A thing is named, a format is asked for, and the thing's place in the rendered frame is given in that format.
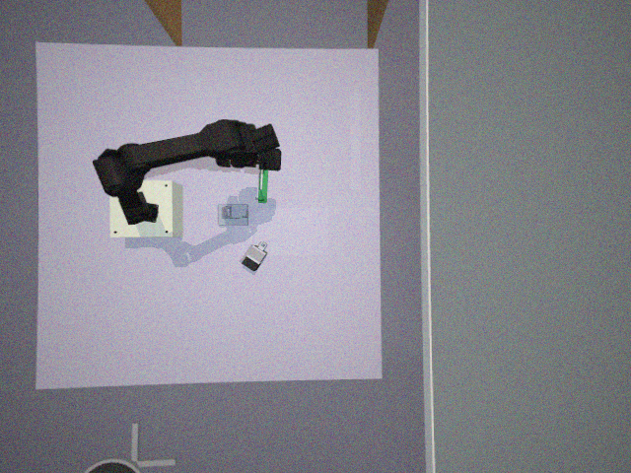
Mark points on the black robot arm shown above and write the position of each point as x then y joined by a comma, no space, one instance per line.
122,171

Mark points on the green u-shaped bracket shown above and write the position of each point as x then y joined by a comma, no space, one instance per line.
262,195

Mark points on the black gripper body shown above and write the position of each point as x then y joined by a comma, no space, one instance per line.
272,160

